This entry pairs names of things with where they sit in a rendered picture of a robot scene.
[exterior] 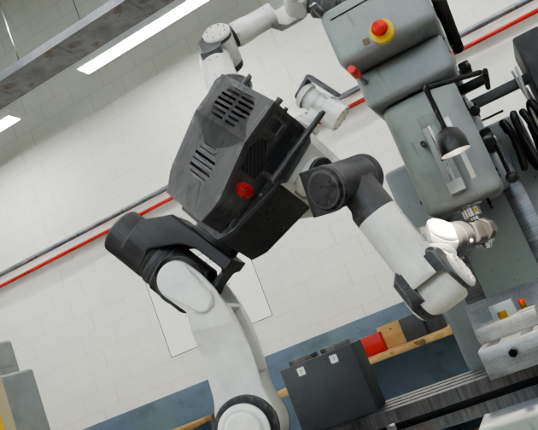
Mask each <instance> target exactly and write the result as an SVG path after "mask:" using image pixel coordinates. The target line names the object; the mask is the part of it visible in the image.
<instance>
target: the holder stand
mask: <svg viewBox="0 0 538 430"><path fill-rule="evenodd" d="M320 352H321V354H320V355H319V352H318V351H316V352H313V353H310V354H307V355H306V356H303V357H299V358H297V359H295V360H293V361H290V362H289V367H288V368H286V369H283V370H281V371H280V373H281V376H282V377H283V380H284V384H285V386H286V389H287V391H288V394H289V397H290V400H291V402H292V404H293V407H294V409H295V413H296V415H297V418H298V420H299V422H300V425H301V429H302V430H325V429H326V428H329V427H334V426H336V425H339V424H341V423H344V422H346V421H351V420H353V419H355V418H358V417H361V416H363V415H368V414H370V413H372V412H375V411H378V410H379V409H380V408H381V407H382V405H383V404H384V403H385V399H384V396H383V393H382V391H381V389H380V386H379V385H378V382H377V378H376V376H375V374H374V372H373V369H372V367H371V364H370V362H369V359H368V357H367V355H366V353H365V349H364V347H363V345H362V343H361V340H356V341H354V342H351V341H350V339H346V340H343V341H341V342H338V343H336V344H334V345H332V346H328V347H326V348H324V349H321V350H320Z"/></svg>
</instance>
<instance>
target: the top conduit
mask: <svg viewBox="0 0 538 430"><path fill-rule="evenodd" d="M431 2H432V4H433V6H434V7H433V8H434V10H435V12H436V15H437V17H438V18H439V20H440V22H441V24H442V28H443V30H444V32H445V34H446V36H447V40H448V42H449V45H450V47H451V48H452V50H453V52H454V53H455V54H459V53H461V52H462V51H463V50H464V45H463V43H462V40H461V37H460V35H459V31H458V28H457V27H456V24H455V21H454V19H453V15H452V12H451V10H450V8H449V5H448V3H447V0H431Z"/></svg>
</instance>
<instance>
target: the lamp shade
mask: <svg viewBox="0 0 538 430"><path fill-rule="evenodd" d="M435 140H436V150H437V152H438V154H439V156H440V158H441V160H444V159H448V158H451V157H453V156H455V155H457V154H460V153H462V152H464V151H466V149H468V148H469V147H470V146H471V145H470V143H469V141H468V139H467V137H466V135H465V133H464V132H463V131H462V130H461V129H460V128H459V127H453V126H448V127H445V128H443V129H441V130H440V131H439V132H438V134H437V135H436V138H435Z"/></svg>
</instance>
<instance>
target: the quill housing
mask: <svg viewBox="0 0 538 430"><path fill-rule="evenodd" d="M430 92H431V94H432V96H433V98H434V100H435V102H436V105H437V106H438V109H439V111H440V113H441V115H442V117H443V119H444V122H445V124H446V126H447V127H448V126H453V127H459V128H460V129H461V130H462V131H463V132H464V133H465V135H466V137H467V139H468V141H469V143H470V145H471V146H470V147H469V148H468V149H466V151H464V152H462V153H460V154H457V155H455V156H453V158H454V161H455V163H456V165H457V167H458V168H459V172H460V174H461V176H462V178H463V179H464V181H465V185H466V187H467V190H465V191H463V192H460V193H458V194H456V195H451V194H450V192H449V190H448V187H447V185H446V182H445V180H444V178H443V176H442V173H441V171H440V169H439V167H438V165H437V164H436V160H435V158H434V156H433V154H432V152H431V150H430V147H429V145H428V143H427V141H426V139H425V137H424V134H423V132H422V130H421V128H420V126H419V124H418V121H417V119H418V118H420V117H422V116H424V115H426V114H428V113H432V114H433V115H434V117H435V119H436V116H435V113H434V111H433V109H432V107H431V105H430V102H429V100H428V98H427V96H426V95H425V93H424V90H421V91H419V92H417V93H415V94H413V95H411V96H409V97H407V98H405V99H403V100H401V101H399V102H397V103H395V104H393V105H391V106H389V107H388V108H387V109H386V110H385V112H384V119H385V122H386V124H387V126H388V128H389V131H390V133H391V135H392V137H393V139H394V141H395V144H396V147H397V148H398V150H399V152H400V155H401V158H402V159H403V162H404V164H405V166H406V169H407V171H408V173H409V175H410V178H411V179H412V182H413V184H414V187H415V189H416V190H417V192H418V196H419V198H420V200H421V201H420V203H421V205H422V206H424V210H425V211H426V212H427V213H428V214H429V215H430V216H432V217H434V218H439V219H447V218H450V217H452V216H454V215H455V214H454V213H453V212H455V211H456V210H458V209H460V208H461V207H463V206H467V205H469V204H471V203H473V202H475V201H478V200H483V199H484V200H485V202H486V201H487V200H486V199H487V198H489V199H490V200H492V199H493V198H496V197H498V196H499V195H501V193H502V192H503V189H504V185H503V183H502V181H501V179H500V178H501V175H500V174H499V173H498V169H497V167H495V166H494V163H493V161H492V160H491V157H490V155H489V153H488V150H487V149H486V147H485V145H484V143H483V141H482V138H481V136H480V134H479V132H478V130H477V128H476V126H475V124H474V121H473V119H472V117H471V115H470V112H471V111H470V109H469V108H468V106H467V104H466V101H465V99H464V97H463V98H462V96H461V94H460V93H459V90H458V88H457V86H456V84H455V83H453V84H448V85H444V86H441V87H437V88H434V89H432V90H430ZM436 122H437V124H438V126H439V128H440V130H441V129H442V128H441V126H440V124H439V122H438V121H437V119H436ZM422 141H425V142H426V143H427V148H423V147H422V146H421V145H420V143H421V142H422Z"/></svg>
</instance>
